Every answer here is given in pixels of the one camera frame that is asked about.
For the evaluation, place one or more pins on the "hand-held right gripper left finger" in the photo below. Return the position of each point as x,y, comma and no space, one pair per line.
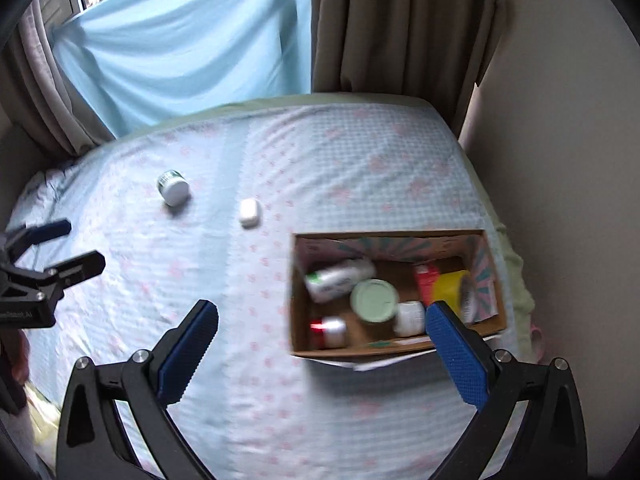
187,355

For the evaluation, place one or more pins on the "light green lid jar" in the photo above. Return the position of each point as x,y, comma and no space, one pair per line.
375,300

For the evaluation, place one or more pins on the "light blue hanging cloth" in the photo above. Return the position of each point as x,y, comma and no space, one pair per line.
190,45

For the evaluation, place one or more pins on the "green mattress cover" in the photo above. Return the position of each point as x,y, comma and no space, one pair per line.
517,285

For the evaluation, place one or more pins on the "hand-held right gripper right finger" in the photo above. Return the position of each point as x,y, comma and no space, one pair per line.
457,355

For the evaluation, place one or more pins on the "white earbuds case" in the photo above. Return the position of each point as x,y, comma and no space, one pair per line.
248,212

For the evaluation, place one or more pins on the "red lid jar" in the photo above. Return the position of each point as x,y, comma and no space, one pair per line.
327,332

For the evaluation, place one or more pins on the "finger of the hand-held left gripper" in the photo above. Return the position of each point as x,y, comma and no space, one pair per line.
47,230
77,266

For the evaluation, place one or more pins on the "brown curtain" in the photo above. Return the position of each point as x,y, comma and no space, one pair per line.
55,110
400,30

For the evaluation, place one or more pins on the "printed cardboard box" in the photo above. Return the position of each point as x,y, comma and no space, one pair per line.
300,320

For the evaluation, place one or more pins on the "person's left hand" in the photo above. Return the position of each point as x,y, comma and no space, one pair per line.
16,360

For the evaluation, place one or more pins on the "small white jar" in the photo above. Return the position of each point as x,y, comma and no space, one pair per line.
410,318

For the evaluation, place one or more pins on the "green label jar white cap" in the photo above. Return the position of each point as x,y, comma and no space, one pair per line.
173,188

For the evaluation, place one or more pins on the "red carton box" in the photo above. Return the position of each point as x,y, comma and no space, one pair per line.
426,282

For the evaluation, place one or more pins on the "white bottle green cap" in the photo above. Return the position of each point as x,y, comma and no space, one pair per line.
339,278

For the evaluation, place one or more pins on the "yellow tape roll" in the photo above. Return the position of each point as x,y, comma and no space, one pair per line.
456,292

